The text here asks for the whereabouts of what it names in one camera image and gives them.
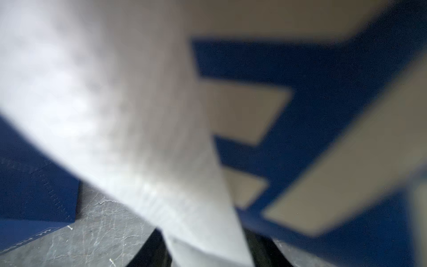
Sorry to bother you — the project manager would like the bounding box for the blue cream takeout bag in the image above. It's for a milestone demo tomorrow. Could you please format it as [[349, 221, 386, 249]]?
[[1, 1, 427, 267], [1, 119, 80, 254]]

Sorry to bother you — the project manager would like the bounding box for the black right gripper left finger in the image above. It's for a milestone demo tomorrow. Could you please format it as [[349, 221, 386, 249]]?
[[127, 229, 172, 267]]

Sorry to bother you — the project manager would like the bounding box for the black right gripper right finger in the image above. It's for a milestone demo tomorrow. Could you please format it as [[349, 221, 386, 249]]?
[[244, 229, 292, 267]]

